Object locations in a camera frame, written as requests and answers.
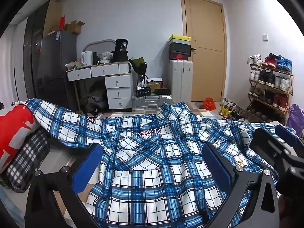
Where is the yellow shoe box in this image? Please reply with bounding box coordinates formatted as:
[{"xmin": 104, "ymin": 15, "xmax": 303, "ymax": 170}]
[{"xmin": 169, "ymin": 35, "xmax": 191, "ymax": 44}]

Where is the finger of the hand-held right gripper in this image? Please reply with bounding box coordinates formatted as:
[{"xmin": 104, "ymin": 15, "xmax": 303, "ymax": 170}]
[
  {"xmin": 275, "ymin": 125, "xmax": 304, "ymax": 152},
  {"xmin": 250, "ymin": 127, "xmax": 289, "ymax": 169}
]

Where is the white desk with drawers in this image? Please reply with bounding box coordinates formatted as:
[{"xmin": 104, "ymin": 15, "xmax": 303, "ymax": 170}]
[{"xmin": 66, "ymin": 61, "xmax": 133, "ymax": 111}]

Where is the flat cardboard sheet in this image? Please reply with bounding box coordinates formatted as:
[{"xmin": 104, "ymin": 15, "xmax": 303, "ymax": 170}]
[{"xmin": 43, "ymin": 0, "xmax": 63, "ymax": 37}]

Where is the blue plaid shirt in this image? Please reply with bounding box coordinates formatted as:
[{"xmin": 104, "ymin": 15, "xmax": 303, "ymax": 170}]
[{"xmin": 24, "ymin": 98, "xmax": 281, "ymax": 228}]

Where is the black bucket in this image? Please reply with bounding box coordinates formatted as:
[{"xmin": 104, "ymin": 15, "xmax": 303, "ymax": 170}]
[{"xmin": 112, "ymin": 39, "xmax": 129, "ymax": 63}]

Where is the silver suitcase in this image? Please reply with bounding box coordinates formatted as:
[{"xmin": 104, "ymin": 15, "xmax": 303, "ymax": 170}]
[{"xmin": 132, "ymin": 94, "xmax": 174, "ymax": 112}]

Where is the white suitcase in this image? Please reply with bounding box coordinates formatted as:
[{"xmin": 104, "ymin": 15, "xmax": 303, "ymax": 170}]
[{"xmin": 169, "ymin": 59, "xmax": 193, "ymax": 104}]

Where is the white plastic bag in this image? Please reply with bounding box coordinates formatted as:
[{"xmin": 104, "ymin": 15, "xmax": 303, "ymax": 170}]
[{"xmin": 98, "ymin": 51, "xmax": 113, "ymax": 64}]

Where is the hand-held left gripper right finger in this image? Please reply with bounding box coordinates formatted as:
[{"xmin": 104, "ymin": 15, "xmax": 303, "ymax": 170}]
[{"xmin": 201, "ymin": 143, "xmax": 279, "ymax": 228}]

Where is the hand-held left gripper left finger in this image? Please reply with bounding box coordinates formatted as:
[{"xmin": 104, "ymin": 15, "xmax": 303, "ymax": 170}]
[{"xmin": 25, "ymin": 143, "xmax": 105, "ymax": 228}]

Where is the wooden door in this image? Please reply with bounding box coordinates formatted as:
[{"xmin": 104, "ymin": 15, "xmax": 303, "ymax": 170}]
[{"xmin": 180, "ymin": 0, "xmax": 226, "ymax": 102}]

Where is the red and black shoe box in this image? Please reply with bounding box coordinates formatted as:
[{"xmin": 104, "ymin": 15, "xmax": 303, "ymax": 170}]
[{"xmin": 169, "ymin": 53, "xmax": 189, "ymax": 61}]

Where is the black bag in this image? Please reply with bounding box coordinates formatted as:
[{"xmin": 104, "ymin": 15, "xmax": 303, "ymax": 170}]
[{"xmin": 79, "ymin": 95, "xmax": 108, "ymax": 114}]

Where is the grey metal tube frame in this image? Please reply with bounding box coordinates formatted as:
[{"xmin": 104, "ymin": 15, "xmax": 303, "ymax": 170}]
[{"xmin": 84, "ymin": 39, "xmax": 117, "ymax": 64}]

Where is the dark grey fridge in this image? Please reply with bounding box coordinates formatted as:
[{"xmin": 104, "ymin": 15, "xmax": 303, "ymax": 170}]
[{"xmin": 36, "ymin": 30, "xmax": 79, "ymax": 111}]

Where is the black and white plaid blanket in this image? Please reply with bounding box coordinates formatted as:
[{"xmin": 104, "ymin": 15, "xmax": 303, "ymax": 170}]
[{"xmin": 0, "ymin": 129, "xmax": 51, "ymax": 193}]

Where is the dark wrapped bouquet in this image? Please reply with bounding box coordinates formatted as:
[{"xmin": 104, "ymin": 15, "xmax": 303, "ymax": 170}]
[{"xmin": 129, "ymin": 57, "xmax": 148, "ymax": 76}]

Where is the small cardboard box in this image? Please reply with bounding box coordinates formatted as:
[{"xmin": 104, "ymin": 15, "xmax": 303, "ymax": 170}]
[{"xmin": 147, "ymin": 82, "xmax": 161, "ymax": 93}]

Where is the white electric kettle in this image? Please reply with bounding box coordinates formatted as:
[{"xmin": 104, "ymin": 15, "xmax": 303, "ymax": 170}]
[{"xmin": 81, "ymin": 51, "xmax": 93, "ymax": 66}]

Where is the purple bag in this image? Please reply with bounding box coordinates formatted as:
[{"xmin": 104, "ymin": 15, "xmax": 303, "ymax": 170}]
[{"xmin": 286, "ymin": 104, "xmax": 304, "ymax": 136}]

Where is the open cardboard box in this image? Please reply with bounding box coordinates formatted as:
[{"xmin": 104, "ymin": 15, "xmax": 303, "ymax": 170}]
[{"xmin": 65, "ymin": 20, "xmax": 85, "ymax": 34}]

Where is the yellow sneaker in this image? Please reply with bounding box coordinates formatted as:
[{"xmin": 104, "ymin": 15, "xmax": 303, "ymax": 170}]
[{"xmin": 220, "ymin": 106, "xmax": 233, "ymax": 120}]

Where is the red and grey pillow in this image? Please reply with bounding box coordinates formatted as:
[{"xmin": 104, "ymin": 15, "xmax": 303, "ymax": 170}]
[{"xmin": 0, "ymin": 104, "xmax": 40, "ymax": 175}]

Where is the red plastic bag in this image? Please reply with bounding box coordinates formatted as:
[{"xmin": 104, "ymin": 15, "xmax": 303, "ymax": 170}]
[{"xmin": 203, "ymin": 97, "xmax": 216, "ymax": 111}]

